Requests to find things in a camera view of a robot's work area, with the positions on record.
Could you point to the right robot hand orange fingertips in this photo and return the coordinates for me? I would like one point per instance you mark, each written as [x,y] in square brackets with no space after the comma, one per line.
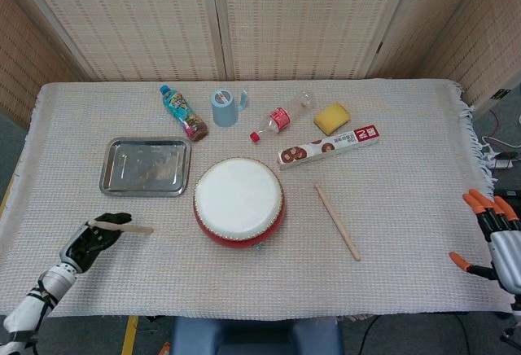
[509,253]

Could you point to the rectangular steel tray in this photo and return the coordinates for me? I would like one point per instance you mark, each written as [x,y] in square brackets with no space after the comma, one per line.
[142,167]

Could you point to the light blue plastic mug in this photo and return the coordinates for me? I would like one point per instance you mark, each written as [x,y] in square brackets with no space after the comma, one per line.
[224,110]

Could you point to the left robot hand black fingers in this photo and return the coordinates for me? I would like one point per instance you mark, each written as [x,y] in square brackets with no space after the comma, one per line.
[91,241]

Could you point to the woven bamboo folding screen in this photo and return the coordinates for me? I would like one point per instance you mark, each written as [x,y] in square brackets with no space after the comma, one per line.
[305,21]

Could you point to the white woven tablecloth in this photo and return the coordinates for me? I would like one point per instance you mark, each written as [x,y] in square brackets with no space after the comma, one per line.
[366,290]

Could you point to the yellow sponge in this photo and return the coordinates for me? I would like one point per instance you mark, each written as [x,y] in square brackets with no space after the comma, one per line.
[331,118]

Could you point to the clear plastic bottle red cap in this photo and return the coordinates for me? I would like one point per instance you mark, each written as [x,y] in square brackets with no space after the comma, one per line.
[278,119]

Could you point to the wooden drumstick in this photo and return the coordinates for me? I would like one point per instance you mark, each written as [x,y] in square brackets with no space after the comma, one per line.
[338,222]
[138,229]

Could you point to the cling film box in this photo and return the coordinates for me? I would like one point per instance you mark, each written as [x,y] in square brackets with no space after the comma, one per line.
[329,147]

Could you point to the red drum white skin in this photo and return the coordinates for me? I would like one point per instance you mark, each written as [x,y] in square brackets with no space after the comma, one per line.
[238,196]

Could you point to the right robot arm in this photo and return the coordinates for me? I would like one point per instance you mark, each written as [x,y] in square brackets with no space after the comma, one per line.
[517,302]

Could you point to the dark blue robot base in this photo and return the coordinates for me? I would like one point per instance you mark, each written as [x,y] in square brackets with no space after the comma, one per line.
[244,338]

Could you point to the colourful drink bottle blue cap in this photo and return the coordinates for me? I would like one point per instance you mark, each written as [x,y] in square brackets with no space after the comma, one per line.
[183,112]

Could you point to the white power strip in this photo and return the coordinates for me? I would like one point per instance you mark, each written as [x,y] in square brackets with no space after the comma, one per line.
[502,163]

